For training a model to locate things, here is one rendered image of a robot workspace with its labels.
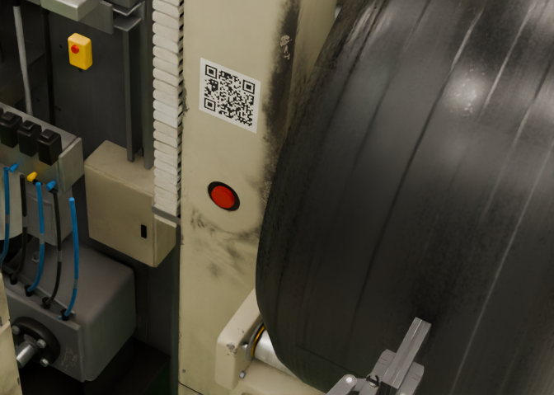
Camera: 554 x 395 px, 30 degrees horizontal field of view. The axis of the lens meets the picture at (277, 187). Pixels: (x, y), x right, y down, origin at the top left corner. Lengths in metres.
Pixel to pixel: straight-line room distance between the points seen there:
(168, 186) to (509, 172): 0.58
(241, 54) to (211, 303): 0.43
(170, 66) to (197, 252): 0.29
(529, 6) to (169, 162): 0.55
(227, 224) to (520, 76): 0.53
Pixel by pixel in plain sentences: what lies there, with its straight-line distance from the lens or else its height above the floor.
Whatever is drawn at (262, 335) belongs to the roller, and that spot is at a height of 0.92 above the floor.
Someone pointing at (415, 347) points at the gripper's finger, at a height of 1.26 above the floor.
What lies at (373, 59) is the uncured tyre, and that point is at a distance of 0.89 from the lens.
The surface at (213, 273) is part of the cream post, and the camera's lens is 1.37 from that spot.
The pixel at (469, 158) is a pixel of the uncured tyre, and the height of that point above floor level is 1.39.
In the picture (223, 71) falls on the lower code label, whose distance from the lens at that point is 1.13.
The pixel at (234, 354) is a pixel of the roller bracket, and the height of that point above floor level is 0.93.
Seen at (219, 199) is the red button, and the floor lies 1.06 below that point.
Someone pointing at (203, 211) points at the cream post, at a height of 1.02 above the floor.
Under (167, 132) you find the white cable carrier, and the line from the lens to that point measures 1.26.
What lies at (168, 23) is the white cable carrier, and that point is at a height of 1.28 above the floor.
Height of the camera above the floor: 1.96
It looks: 45 degrees down
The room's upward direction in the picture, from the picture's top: 6 degrees clockwise
